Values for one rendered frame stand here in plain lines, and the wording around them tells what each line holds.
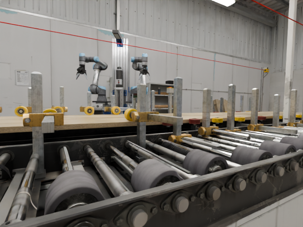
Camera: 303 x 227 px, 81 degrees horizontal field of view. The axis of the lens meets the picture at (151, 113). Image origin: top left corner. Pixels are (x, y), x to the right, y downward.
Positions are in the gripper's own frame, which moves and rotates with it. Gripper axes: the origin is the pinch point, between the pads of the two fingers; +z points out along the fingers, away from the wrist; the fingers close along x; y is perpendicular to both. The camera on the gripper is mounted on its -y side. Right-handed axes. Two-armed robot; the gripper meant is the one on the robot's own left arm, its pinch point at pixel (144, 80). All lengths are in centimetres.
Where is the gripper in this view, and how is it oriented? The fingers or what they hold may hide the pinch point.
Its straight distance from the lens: 239.4
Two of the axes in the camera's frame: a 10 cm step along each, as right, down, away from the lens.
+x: -10.0, -0.1, 0.2
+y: 0.2, -0.6, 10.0
